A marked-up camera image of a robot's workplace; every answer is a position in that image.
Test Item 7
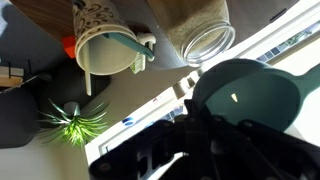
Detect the glass jar with grains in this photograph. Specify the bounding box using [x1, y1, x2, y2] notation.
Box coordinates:
[145, 0, 237, 68]

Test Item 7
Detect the teal measuring spoon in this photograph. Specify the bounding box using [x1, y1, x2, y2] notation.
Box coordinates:
[102, 31, 156, 63]

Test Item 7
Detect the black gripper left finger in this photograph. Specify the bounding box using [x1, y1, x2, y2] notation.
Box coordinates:
[88, 99, 216, 180]

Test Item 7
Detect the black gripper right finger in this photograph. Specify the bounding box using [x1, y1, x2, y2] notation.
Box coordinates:
[216, 119, 320, 180]

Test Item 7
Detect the white stir stick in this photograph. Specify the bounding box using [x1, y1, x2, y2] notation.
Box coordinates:
[81, 41, 93, 97]

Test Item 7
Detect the black rounded object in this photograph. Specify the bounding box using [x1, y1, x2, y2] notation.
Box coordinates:
[0, 85, 43, 150]

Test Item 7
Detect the patterned white coffee cup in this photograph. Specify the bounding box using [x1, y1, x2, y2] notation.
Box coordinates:
[72, 0, 140, 77]

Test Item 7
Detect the small green spiky plant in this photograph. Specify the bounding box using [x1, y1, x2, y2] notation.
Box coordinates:
[37, 98, 110, 150]

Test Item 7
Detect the dark wood grain board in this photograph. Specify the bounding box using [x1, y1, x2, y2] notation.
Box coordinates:
[9, 0, 78, 42]

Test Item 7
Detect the blue measuring cup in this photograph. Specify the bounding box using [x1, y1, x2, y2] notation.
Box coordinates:
[192, 58, 320, 133]

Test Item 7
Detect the orange plastic block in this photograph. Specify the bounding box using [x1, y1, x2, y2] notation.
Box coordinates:
[61, 34, 78, 60]

